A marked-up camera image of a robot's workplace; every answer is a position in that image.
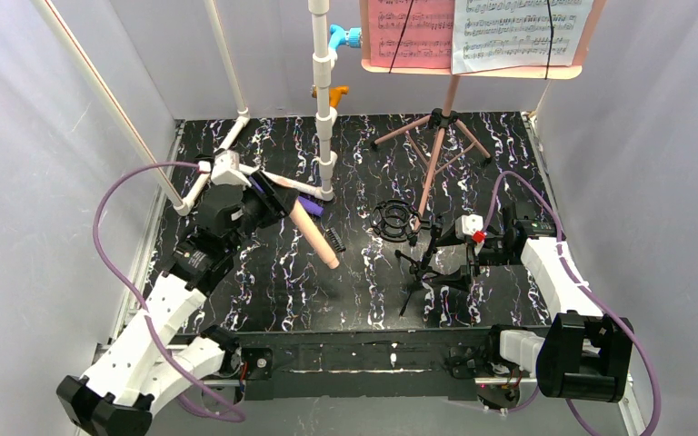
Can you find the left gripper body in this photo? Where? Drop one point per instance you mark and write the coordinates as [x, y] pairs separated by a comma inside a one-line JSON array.
[[278, 196]]

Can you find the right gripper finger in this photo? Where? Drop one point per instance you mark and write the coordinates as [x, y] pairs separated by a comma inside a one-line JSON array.
[[460, 280], [449, 238]]

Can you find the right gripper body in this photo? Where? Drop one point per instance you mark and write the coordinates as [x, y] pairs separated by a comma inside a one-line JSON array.
[[477, 255]]

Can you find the pink microphone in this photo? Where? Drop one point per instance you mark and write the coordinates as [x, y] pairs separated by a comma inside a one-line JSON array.
[[309, 230]]

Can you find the purple microphone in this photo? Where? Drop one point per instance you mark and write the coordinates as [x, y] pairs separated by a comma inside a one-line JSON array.
[[311, 207]]

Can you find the black tripod mic stand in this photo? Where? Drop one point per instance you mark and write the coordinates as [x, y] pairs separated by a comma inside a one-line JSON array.
[[396, 221]]

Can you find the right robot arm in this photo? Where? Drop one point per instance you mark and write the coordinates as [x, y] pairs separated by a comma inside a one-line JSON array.
[[585, 354]]

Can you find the pink music stand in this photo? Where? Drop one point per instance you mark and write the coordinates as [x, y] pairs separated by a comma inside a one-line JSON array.
[[443, 118]]

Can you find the orange clip on pipe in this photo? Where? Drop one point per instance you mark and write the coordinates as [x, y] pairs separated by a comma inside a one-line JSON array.
[[336, 94]]

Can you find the blue clip on pipe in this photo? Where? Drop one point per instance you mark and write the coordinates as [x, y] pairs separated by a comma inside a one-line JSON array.
[[351, 37]]

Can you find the pink sheet music page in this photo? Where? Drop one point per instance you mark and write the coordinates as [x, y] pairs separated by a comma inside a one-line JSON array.
[[409, 34]]

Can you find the white sheet music page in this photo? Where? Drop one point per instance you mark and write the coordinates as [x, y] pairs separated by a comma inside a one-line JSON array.
[[492, 35]]

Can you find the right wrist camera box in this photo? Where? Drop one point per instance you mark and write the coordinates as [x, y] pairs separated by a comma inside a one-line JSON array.
[[470, 227]]

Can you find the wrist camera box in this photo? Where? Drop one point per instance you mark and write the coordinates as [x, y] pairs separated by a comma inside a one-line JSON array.
[[470, 227], [222, 169]]

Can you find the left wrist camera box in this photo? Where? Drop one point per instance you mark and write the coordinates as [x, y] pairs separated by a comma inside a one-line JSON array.
[[222, 169]]

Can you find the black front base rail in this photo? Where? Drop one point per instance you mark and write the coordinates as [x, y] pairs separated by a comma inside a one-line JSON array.
[[366, 364]]

